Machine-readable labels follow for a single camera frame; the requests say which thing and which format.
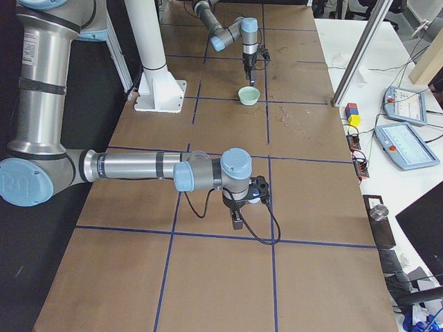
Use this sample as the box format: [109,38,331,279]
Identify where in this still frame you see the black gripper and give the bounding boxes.
[243,48,270,86]
[223,176,269,230]

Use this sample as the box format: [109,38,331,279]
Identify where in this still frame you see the mint green bowl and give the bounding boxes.
[237,86,260,106]

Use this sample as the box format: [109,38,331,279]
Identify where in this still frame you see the light blue cup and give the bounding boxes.
[248,190,261,204]

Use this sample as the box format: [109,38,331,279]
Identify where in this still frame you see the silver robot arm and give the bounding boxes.
[192,1,270,86]
[1,1,270,232]

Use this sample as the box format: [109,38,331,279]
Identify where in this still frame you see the crumpled white tissue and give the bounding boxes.
[328,52,350,69]

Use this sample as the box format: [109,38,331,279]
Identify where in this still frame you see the red blue yellow blocks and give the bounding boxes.
[345,102,361,127]

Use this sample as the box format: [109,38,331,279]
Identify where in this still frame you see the orange black connector board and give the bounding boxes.
[346,134,361,151]

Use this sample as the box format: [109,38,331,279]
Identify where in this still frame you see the small metal cup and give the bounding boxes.
[369,204,389,221]

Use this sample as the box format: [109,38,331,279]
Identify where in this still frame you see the black metal block stand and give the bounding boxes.
[363,194,396,250]

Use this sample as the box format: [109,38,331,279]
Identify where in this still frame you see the far teach pendant tablet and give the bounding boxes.
[382,86,427,126]

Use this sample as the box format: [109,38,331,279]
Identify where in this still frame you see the teach pendant tablet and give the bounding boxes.
[374,122,440,171]
[382,86,427,126]

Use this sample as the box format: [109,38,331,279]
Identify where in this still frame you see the near teach pendant tablet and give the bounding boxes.
[374,122,440,171]

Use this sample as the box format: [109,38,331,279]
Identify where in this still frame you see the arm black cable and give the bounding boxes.
[182,189,282,246]

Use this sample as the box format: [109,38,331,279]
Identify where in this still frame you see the white pedestal column base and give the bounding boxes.
[125,0,186,113]

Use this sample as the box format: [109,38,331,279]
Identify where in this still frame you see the aluminium frame post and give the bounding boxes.
[331,0,393,107]

